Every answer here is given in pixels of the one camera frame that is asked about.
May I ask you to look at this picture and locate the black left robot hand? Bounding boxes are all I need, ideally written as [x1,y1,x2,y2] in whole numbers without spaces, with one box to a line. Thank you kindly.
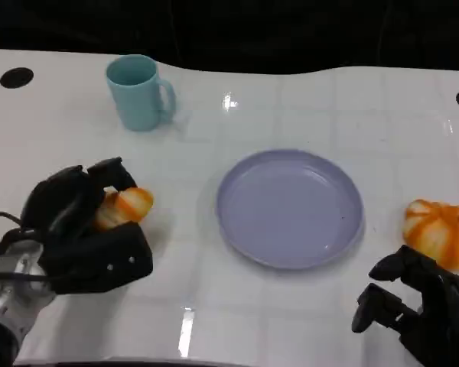
[21,156,155,295]

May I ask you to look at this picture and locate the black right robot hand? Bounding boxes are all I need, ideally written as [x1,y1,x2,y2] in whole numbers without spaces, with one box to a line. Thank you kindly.
[351,244,459,367]

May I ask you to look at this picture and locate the orange and white bread roll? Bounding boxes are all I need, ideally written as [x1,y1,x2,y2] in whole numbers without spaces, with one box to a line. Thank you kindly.
[93,186,155,232]
[401,198,459,271]

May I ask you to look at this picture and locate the pale green mug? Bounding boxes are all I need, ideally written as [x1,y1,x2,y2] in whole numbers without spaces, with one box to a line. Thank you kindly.
[106,54,177,132]

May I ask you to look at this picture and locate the lilac plate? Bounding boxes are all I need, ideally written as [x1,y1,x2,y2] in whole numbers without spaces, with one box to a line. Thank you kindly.
[216,148,366,271]

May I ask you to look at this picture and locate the black straight arm cable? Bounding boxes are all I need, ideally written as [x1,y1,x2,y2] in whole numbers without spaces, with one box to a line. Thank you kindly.
[0,271,51,286]

